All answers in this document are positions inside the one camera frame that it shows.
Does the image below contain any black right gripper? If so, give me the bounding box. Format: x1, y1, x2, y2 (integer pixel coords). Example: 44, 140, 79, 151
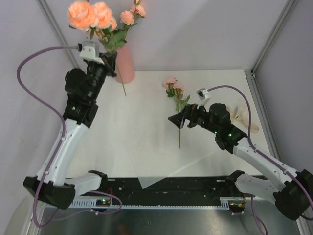
168, 101, 219, 135

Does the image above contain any white wrapping paper sheet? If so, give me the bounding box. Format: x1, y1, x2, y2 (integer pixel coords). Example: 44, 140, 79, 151
111, 70, 247, 188

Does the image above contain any peach rose stem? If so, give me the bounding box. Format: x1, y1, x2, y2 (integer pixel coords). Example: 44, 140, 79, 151
67, 0, 128, 96
110, 17, 117, 31
118, 0, 146, 47

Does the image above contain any cream printed ribbon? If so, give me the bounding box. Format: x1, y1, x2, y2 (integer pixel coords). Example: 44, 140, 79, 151
227, 106, 249, 130

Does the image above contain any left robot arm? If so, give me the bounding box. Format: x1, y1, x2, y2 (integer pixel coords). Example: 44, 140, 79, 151
23, 53, 117, 210

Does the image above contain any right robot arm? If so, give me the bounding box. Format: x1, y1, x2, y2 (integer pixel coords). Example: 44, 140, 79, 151
168, 103, 313, 220

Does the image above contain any pink cylindrical vase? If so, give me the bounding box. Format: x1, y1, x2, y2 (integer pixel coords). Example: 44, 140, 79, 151
116, 45, 135, 84

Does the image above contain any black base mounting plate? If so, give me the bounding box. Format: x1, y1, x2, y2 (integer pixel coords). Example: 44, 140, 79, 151
80, 176, 245, 206

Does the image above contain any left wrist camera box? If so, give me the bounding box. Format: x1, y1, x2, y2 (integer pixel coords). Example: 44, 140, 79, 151
79, 41, 104, 64

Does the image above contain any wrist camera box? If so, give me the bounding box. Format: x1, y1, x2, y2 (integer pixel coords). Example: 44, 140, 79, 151
197, 88, 211, 108
79, 41, 104, 64

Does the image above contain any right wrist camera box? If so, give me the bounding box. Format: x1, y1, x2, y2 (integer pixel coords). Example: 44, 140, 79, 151
197, 88, 211, 108

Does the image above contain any left aluminium frame post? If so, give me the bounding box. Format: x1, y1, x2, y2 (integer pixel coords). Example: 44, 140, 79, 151
36, 0, 79, 68

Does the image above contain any aluminium frame post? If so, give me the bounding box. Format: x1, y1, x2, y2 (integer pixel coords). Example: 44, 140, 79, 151
250, 0, 299, 74
36, 0, 79, 68

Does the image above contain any white slotted cable duct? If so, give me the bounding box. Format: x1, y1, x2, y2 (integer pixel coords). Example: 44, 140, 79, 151
70, 197, 247, 210

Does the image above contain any aluminium front rail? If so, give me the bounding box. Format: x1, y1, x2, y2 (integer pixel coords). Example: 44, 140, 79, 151
65, 177, 87, 187

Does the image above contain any right aluminium frame post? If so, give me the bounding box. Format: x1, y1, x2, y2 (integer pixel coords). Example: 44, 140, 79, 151
250, 0, 299, 74

